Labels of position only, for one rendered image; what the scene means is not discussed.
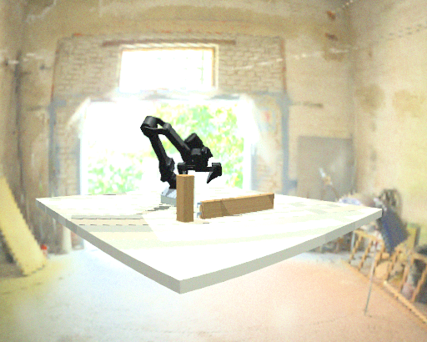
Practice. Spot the wooden rail with steel hooks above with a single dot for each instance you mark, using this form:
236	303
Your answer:
238	205

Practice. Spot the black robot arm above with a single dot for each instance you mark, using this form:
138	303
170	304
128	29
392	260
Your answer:
190	149

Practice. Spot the wooden post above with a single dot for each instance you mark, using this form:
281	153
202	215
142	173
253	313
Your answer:
185	191

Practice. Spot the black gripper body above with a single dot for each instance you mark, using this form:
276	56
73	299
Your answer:
200	166

